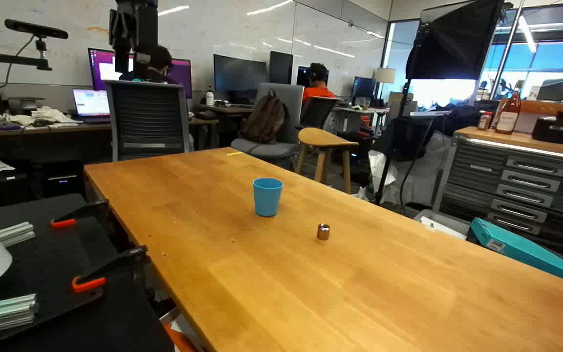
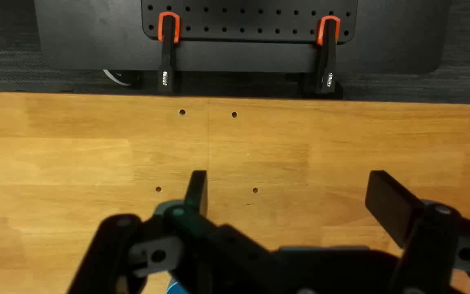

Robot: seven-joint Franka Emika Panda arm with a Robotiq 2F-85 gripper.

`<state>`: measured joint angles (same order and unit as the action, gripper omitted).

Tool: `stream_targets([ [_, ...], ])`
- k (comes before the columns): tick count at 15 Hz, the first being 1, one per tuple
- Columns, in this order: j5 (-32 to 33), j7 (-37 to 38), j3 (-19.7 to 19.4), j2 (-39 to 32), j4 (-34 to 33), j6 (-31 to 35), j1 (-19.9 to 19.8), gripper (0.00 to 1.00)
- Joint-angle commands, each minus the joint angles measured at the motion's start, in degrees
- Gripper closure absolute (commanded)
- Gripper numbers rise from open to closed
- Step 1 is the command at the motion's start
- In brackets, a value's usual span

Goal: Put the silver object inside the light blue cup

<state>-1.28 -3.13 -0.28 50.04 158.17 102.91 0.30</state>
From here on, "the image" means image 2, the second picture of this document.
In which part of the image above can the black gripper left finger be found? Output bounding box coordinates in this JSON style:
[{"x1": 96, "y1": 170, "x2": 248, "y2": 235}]
[{"x1": 66, "y1": 170, "x2": 270, "y2": 294}]

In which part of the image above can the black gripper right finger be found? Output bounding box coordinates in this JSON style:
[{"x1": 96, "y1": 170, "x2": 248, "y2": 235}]
[{"x1": 365, "y1": 170, "x2": 470, "y2": 294}]

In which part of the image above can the light blue cup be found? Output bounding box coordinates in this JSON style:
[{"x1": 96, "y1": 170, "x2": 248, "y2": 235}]
[{"x1": 166, "y1": 281, "x2": 186, "y2": 294}]

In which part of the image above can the left orange black clamp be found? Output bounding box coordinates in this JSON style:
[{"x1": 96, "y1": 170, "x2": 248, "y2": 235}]
[{"x1": 156, "y1": 11, "x2": 181, "y2": 93}]

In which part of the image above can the orange black clamp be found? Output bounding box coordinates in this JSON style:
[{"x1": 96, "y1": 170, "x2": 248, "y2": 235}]
[
  {"x1": 156, "y1": 11, "x2": 181, "y2": 93},
  {"x1": 314, "y1": 14, "x2": 341, "y2": 93}
]

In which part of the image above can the right orange black clamp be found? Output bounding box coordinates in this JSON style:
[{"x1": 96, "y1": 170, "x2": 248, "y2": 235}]
[{"x1": 314, "y1": 14, "x2": 341, "y2": 93}]

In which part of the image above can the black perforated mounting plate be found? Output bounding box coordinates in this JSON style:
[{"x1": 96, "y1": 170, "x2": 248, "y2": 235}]
[{"x1": 140, "y1": 0, "x2": 359, "y2": 44}]

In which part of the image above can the white cable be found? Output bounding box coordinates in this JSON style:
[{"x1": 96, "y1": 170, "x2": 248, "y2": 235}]
[{"x1": 101, "y1": 67, "x2": 133, "y2": 88}]

